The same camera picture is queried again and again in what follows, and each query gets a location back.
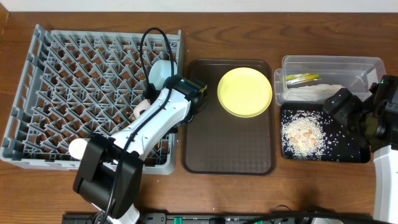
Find white napkin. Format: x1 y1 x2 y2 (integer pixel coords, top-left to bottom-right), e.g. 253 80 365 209
283 84 343 101

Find light blue bowl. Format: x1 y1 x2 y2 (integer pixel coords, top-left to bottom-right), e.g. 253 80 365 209
149 60 171 90

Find yellow plate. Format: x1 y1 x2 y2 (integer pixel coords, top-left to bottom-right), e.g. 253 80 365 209
217 67 272 118

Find pink bowl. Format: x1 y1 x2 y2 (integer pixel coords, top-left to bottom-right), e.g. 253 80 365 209
133 99 150 119

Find green snack wrapper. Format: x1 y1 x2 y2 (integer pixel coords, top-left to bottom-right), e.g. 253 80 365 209
285 73 320 86

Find white cup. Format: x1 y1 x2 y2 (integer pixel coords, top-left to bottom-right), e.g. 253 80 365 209
68 138 90 160

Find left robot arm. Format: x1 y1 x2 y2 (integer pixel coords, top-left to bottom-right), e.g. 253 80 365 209
68 75 207 223

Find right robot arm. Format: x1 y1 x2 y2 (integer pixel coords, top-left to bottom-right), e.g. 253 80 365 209
323 75 397 223

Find black waste tray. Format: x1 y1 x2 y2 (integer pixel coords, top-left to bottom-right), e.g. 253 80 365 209
279 103 371 164

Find rice and nut scraps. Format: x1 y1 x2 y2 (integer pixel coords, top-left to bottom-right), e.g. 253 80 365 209
281 110 358 160

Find clear plastic bin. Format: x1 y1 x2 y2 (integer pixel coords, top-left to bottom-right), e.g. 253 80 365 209
274 55 386 106

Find dark brown serving tray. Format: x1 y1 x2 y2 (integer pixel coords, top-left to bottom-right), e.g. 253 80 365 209
182 59 277 175

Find grey plastic dish rack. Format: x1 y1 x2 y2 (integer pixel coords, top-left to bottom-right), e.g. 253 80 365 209
1 26 184 170

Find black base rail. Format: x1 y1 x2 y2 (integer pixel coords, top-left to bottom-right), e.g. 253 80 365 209
61 211 374 224

